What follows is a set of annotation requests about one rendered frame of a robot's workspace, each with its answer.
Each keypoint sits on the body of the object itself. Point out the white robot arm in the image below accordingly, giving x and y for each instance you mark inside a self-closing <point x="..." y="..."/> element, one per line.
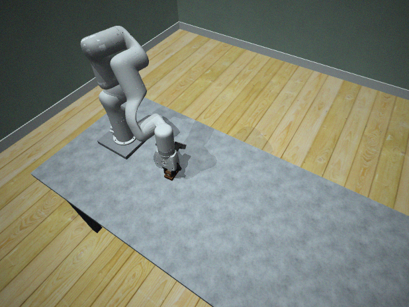
<point x="119" y="77"/>

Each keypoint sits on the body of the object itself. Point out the brown wooden number cube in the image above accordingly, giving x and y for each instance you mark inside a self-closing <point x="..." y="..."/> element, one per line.
<point x="168" y="173"/>

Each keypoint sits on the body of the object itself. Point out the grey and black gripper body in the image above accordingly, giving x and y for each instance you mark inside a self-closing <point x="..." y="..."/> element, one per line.
<point x="168" y="162"/>

